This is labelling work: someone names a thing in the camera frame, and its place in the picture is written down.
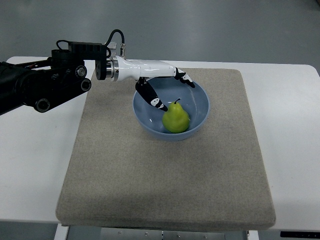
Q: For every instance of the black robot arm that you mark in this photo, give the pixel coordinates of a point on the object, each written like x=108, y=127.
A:
x=46, y=84

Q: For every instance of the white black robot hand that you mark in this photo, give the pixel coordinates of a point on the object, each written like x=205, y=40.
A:
x=119, y=69

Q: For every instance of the grey felt mat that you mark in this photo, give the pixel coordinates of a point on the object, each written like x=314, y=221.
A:
x=121, y=176

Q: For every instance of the blue ceramic bowl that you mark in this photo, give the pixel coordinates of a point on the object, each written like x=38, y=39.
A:
x=194, y=101

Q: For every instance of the green pear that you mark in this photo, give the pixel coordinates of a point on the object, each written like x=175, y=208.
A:
x=176, y=119

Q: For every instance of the black table control panel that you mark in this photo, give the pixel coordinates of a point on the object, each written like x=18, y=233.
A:
x=300, y=234

